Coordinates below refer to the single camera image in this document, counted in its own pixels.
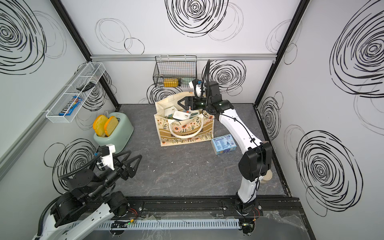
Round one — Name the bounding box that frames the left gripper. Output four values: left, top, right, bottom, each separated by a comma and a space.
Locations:
90, 150, 142, 202

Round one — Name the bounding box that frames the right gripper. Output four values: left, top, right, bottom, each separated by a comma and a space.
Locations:
179, 96, 213, 111

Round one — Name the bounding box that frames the floral canvas tote bag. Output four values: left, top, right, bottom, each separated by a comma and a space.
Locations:
154, 92, 215, 147

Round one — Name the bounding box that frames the blue labelled tissue pack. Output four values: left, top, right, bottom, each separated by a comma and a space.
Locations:
211, 134, 237, 155

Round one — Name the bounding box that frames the floral tissue pack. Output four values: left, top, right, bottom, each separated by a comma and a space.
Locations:
164, 106, 178, 119
187, 110, 201, 119

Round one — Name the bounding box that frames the green white tissue pack under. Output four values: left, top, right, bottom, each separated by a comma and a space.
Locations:
172, 111, 191, 121

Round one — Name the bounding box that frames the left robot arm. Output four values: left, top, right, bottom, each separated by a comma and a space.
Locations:
34, 147, 142, 240

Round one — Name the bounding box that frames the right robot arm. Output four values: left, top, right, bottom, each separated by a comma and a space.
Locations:
178, 80, 273, 215

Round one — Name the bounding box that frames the green item in basket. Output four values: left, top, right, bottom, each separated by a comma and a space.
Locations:
181, 77, 195, 88

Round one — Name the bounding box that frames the mint green toaster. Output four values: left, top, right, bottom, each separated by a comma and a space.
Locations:
94, 112, 134, 153

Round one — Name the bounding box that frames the right yellow toast slice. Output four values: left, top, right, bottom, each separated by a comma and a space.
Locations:
104, 116, 119, 137

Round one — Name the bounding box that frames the yellow toast slice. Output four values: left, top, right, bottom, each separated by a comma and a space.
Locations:
93, 115, 108, 137
104, 116, 119, 137

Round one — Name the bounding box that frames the left yellow toast slice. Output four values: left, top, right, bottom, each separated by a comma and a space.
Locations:
93, 115, 108, 137

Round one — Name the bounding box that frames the blue candy packet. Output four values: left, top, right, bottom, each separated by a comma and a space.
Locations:
59, 96, 83, 116

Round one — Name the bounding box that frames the black remote on shelf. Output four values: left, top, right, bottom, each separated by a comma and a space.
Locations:
77, 82, 96, 93

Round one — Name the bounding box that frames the beige round disc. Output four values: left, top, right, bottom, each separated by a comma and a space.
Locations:
261, 170, 273, 183

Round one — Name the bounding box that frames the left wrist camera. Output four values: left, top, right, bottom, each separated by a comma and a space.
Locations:
97, 144, 116, 171

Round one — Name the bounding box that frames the black wire wall basket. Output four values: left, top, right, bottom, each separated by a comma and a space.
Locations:
153, 55, 198, 88

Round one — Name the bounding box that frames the grey slotted cable duct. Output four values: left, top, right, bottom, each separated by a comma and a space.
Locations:
96, 219, 242, 231

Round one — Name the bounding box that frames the white wire wall shelf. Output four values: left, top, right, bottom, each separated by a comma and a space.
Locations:
46, 62, 106, 124

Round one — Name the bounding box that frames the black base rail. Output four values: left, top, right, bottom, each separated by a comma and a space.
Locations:
126, 195, 303, 217

